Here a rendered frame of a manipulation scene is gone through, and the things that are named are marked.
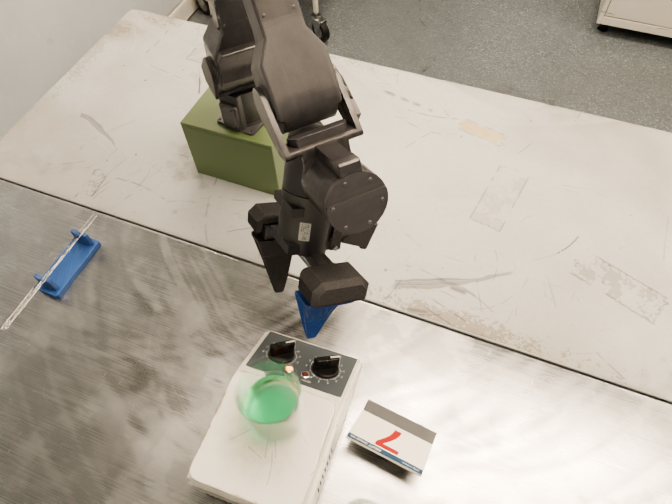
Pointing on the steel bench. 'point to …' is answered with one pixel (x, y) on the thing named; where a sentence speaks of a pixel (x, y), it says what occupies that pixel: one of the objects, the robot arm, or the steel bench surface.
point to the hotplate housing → (324, 444)
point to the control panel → (304, 353)
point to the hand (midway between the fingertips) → (297, 288)
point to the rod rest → (69, 267)
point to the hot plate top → (261, 454)
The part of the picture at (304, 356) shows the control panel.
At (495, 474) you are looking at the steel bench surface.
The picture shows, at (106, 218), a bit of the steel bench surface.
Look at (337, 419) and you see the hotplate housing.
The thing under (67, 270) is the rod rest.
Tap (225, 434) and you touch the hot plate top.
